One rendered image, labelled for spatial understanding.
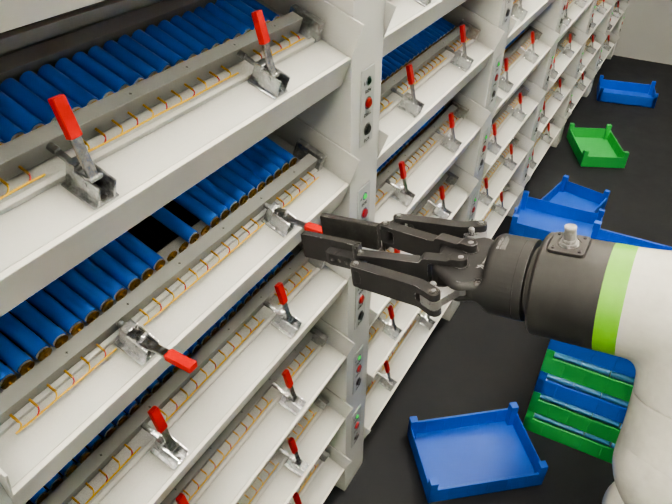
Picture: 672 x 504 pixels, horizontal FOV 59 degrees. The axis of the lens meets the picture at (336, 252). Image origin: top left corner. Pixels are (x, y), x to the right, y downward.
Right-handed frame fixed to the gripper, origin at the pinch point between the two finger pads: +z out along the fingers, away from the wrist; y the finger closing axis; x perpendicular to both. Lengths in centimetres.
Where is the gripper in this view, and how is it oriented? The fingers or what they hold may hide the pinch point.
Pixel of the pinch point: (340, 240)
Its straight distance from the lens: 62.4
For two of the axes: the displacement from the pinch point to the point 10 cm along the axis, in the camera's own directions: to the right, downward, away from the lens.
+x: 1.3, 8.3, 5.5
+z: -8.5, -1.9, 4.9
